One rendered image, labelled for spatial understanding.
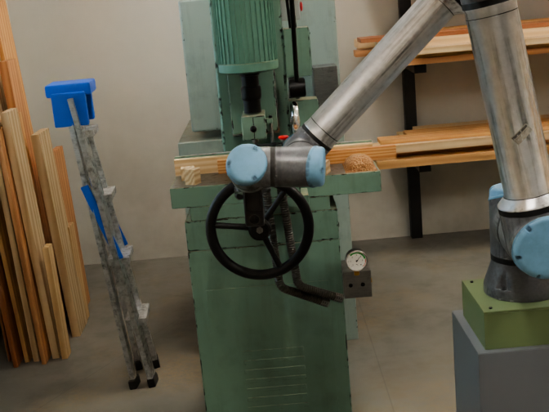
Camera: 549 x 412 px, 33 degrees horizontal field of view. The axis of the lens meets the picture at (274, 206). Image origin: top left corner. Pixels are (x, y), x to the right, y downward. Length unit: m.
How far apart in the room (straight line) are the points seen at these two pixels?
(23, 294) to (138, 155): 1.45
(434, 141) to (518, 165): 2.61
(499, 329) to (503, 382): 0.13
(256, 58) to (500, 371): 1.09
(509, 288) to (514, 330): 0.10
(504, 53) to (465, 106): 3.13
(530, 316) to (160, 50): 3.18
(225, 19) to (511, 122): 0.96
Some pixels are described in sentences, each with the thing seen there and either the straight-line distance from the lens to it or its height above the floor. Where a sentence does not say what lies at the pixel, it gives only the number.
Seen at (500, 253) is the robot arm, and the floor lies 0.76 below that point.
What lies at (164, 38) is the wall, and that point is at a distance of 4.99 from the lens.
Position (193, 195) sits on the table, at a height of 0.87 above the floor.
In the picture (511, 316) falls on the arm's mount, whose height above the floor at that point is 0.63.
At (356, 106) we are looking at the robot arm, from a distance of 2.13.
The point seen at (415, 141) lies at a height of 0.61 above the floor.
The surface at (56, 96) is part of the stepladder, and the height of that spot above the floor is 1.12.
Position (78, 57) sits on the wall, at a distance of 5.06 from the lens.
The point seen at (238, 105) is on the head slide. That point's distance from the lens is 2.81.
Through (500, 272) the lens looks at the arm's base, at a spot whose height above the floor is 0.71.
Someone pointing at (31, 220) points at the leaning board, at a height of 0.60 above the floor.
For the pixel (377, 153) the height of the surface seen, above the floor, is 0.92.
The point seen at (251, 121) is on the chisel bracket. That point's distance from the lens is 2.68.
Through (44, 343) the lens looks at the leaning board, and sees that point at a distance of 3.95.
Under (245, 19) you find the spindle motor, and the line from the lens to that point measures 2.62.
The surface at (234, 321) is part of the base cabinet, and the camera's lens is 2.71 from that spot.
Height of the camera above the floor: 1.43
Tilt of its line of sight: 14 degrees down
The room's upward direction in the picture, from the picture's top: 5 degrees counter-clockwise
